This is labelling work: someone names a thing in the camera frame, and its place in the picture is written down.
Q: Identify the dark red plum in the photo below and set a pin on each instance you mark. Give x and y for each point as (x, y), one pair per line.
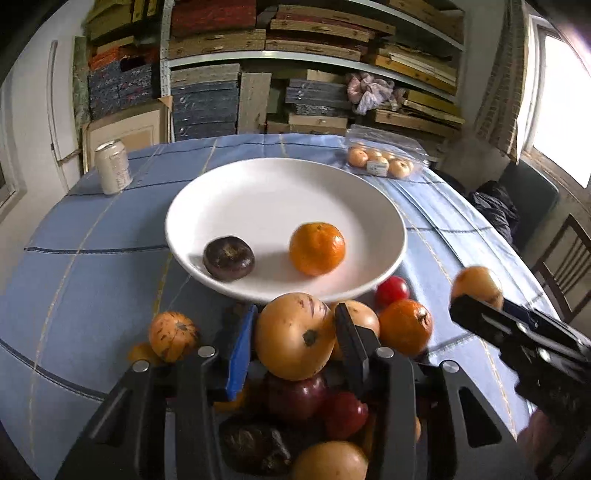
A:
(295, 400)

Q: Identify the window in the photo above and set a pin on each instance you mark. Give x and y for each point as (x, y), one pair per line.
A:
(555, 111)

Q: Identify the white oval plate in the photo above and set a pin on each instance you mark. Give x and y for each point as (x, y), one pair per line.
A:
(262, 201)

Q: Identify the dark clothing pile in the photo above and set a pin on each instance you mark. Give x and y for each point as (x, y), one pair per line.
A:
(492, 200)

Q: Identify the orange mandarin on plate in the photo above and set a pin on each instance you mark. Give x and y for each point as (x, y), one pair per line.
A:
(316, 248)

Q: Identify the small striped orange fruit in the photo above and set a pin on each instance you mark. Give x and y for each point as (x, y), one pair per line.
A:
(172, 336)

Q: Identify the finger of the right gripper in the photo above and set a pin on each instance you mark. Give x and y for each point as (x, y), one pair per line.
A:
(548, 327)
(512, 338)

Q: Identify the cardboard picture frame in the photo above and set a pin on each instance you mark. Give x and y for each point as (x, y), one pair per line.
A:
(137, 127)

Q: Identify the small yellow fruit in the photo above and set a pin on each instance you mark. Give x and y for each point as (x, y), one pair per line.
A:
(479, 283)

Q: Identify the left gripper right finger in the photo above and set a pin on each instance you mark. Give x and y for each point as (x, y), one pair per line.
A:
(385, 381)

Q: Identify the blue checked tablecloth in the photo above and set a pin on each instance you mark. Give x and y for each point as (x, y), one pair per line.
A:
(97, 270)

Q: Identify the large yellow-orange persimmon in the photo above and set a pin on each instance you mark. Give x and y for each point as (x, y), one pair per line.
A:
(294, 336)

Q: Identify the wooden chair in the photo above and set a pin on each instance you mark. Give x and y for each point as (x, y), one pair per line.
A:
(564, 269)

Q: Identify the metal storage shelf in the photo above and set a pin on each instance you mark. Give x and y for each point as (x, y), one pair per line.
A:
(236, 67)

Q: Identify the dark purple mangosteen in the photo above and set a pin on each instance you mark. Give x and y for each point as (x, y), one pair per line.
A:
(228, 258)

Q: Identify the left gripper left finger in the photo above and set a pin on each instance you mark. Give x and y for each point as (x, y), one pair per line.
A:
(216, 372)

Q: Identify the red cherry tomato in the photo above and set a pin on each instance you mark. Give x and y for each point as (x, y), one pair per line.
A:
(392, 290)

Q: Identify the pink crumpled cloth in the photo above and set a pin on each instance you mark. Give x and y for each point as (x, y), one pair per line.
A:
(367, 92)

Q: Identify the white drink can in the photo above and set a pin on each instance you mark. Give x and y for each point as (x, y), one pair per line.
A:
(111, 162)

